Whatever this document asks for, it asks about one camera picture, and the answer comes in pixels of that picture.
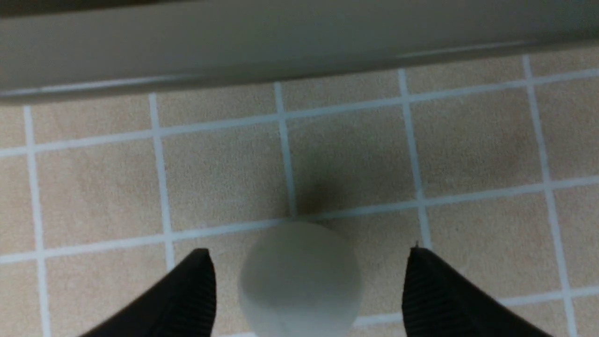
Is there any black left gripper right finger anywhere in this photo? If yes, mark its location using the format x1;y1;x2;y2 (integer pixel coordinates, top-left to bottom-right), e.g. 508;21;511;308
402;247;547;337

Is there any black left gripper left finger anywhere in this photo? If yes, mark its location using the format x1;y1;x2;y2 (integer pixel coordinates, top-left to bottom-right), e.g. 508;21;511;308
83;248;218;337

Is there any white ping-pong ball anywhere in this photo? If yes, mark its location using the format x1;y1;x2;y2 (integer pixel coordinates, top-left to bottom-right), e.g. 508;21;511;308
238;222;364;337

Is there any olive green plastic bin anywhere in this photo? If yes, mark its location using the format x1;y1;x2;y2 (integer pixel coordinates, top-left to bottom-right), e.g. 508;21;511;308
0;0;598;104

